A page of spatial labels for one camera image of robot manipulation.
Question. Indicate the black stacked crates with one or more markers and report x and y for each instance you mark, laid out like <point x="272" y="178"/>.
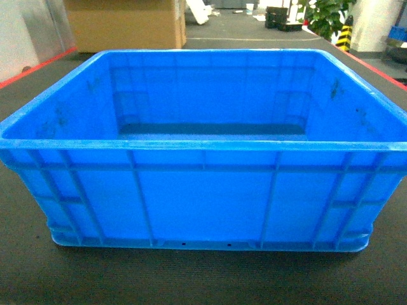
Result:
<point x="276" y="18"/>

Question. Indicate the white foam block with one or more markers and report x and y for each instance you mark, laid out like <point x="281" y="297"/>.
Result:
<point x="200" y="11"/>

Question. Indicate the green potted plant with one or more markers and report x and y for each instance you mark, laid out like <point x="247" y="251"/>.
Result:
<point x="327" y="17"/>

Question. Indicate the yellow black striped post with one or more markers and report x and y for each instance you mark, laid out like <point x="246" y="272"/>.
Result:
<point x="344" y="39"/>

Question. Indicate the large blue plastic crate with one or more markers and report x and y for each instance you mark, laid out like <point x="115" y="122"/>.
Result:
<point x="273" y="150"/>

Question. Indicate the small blue bin far right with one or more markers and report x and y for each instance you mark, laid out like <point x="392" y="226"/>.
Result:
<point x="398" y="33"/>

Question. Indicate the large cardboard box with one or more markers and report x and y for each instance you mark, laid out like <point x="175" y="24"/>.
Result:
<point x="118" y="25"/>

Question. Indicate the white paper cup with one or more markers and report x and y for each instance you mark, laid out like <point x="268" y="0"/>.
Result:
<point x="249" y="8"/>

